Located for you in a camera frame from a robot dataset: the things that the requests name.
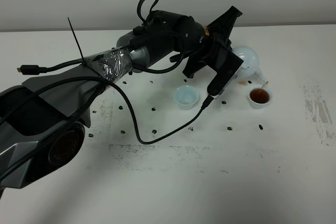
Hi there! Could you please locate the light blue porcelain teapot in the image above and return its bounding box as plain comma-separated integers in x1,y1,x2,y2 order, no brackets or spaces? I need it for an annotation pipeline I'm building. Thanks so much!
232,46,266,83

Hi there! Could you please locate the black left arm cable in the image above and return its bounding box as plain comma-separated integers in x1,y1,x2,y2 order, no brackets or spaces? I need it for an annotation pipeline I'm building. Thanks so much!
0,0,215,183

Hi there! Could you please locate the right blue porcelain teacup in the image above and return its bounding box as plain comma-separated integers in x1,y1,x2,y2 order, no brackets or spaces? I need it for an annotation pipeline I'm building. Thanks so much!
246,84,273,109

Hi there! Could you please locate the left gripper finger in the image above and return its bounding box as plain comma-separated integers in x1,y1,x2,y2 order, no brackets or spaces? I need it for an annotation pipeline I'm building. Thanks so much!
207,6,241,48
182,54,208,78

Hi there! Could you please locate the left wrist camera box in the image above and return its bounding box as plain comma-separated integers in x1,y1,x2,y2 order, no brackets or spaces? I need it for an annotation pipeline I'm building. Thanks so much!
207,49,244,98

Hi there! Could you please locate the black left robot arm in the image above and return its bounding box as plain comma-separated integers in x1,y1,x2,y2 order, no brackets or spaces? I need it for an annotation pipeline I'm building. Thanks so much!
1,7,243,189

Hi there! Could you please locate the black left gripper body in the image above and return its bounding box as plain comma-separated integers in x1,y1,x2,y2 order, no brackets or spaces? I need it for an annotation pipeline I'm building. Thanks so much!
174,24,232,66

